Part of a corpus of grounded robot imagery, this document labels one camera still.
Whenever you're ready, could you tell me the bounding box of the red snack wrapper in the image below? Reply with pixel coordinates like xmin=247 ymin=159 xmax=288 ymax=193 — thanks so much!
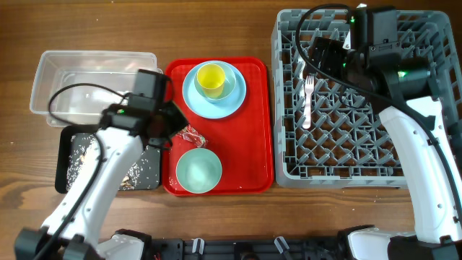
xmin=176 ymin=125 xmax=207 ymax=148

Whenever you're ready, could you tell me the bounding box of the white plastic spoon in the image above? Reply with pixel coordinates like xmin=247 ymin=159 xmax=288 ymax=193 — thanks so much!
xmin=295 ymin=58 xmax=305 ymax=98

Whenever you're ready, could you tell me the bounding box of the white plastic fork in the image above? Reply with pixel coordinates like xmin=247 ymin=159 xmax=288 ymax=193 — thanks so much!
xmin=302 ymin=75 xmax=315 ymax=129

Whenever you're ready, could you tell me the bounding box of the light blue plate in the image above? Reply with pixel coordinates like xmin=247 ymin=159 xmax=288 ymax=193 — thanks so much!
xmin=182 ymin=61 xmax=247 ymax=119

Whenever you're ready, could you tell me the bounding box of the green bowl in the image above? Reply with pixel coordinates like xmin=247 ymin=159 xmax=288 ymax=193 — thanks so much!
xmin=175 ymin=148 xmax=222 ymax=194

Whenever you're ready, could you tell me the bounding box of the yellow plastic cup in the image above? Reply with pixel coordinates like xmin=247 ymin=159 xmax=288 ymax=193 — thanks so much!
xmin=196 ymin=63 xmax=226 ymax=99

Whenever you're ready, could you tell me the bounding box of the light blue small bowl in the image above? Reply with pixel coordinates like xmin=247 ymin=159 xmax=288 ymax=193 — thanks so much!
xmin=194 ymin=61 xmax=237 ymax=103

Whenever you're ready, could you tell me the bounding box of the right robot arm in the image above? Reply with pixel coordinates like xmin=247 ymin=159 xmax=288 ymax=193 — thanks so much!
xmin=300 ymin=36 xmax=461 ymax=259

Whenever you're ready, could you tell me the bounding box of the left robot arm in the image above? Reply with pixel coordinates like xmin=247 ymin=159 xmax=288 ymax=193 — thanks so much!
xmin=14 ymin=101 xmax=188 ymax=259

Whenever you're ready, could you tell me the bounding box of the grey dishwasher rack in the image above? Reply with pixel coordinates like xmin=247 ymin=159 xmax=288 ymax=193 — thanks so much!
xmin=271 ymin=9 xmax=461 ymax=189

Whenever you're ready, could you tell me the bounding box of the food scraps and rice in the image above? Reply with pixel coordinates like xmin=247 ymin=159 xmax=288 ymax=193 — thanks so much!
xmin=64 ymin=133 xmax=162 ymax=192

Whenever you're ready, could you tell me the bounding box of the red serving tray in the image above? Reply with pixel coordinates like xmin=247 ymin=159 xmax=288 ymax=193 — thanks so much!
xmin=165 ymin=56 xmax=274 ymax=196

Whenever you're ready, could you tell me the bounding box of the clear plastic bin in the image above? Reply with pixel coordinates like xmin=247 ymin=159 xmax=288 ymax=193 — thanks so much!
xmin=30 ymin=51 xmax=162 ymax=127

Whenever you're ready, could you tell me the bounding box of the black tray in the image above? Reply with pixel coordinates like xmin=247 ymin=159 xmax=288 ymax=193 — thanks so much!
xmin=55 ymin=125 xmax=162 ymax=194

